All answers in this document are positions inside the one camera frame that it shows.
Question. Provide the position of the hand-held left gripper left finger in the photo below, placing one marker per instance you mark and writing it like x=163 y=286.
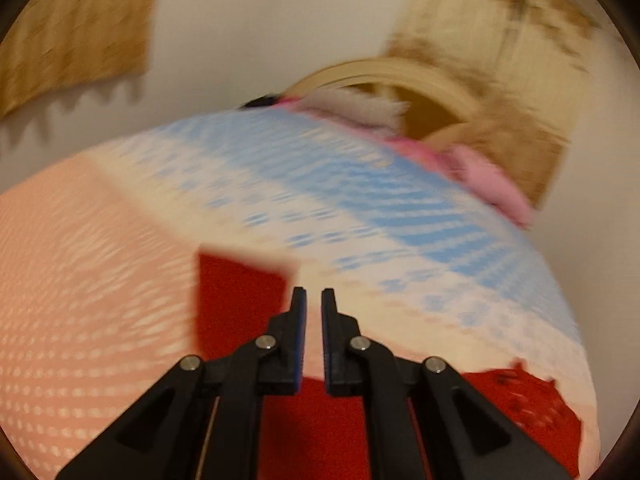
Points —
x=299 y=332

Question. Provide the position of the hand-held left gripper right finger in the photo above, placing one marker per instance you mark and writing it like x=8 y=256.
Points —
x=327 y=332

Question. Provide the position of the red knitted sweater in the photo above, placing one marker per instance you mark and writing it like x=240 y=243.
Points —
x=235 y=310

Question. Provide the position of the dotted pink blue quilt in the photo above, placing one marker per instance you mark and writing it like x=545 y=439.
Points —
x=350 y=185

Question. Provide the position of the pink bed sheet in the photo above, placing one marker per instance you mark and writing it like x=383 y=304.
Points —
x=400 y=141

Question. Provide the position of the pink pillow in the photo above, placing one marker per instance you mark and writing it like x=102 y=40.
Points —
x=480 y=175

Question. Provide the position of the striped pillow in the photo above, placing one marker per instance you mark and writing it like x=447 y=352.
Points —
x=360 y=107

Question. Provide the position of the cream wooden headboard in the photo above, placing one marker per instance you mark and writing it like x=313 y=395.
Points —
x=431 y=114

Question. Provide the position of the beige floral curtain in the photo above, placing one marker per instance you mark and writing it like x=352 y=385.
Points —
x=500 y=35
x=75 y=35

